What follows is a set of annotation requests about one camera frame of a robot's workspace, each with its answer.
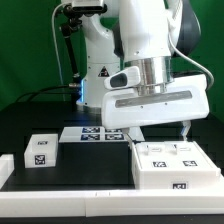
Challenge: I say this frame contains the white cabinet body box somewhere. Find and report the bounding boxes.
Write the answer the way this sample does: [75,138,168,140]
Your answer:
[132,141,222,190]

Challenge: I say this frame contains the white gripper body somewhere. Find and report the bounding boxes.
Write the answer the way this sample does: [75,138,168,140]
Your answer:
[101,74,209,129]

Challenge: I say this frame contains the white U-shaped obstacle frame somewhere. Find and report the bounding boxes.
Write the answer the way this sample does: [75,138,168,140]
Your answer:
[0,154,224,217]

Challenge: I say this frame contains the white cabinet top block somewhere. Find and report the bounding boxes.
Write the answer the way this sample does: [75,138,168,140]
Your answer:
[24,134,58,168]

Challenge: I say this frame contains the grey rear camera box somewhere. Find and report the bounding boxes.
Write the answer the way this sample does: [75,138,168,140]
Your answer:
[71,0,107,13]

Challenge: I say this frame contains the black cable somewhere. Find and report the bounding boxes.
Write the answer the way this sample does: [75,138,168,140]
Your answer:
[15,83,83,103]

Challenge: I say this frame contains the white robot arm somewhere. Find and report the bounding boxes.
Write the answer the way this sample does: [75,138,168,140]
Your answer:
[72,0,214,142]

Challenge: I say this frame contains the white cabinet door panel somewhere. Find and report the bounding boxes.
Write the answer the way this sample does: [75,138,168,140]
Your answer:
[137,142,176,170]
[174,142,215,170]

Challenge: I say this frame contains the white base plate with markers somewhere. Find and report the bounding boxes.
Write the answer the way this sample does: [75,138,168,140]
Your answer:
[59,126,144,143]

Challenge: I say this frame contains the white cable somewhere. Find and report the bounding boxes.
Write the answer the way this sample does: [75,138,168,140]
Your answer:
[50,2,73,101]

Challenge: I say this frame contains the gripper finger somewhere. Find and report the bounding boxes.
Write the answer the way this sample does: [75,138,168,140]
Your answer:
[181,120,191,141]
[123,128,133,149]

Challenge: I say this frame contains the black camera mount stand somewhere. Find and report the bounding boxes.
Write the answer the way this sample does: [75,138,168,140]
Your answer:
[60,4,86,83]

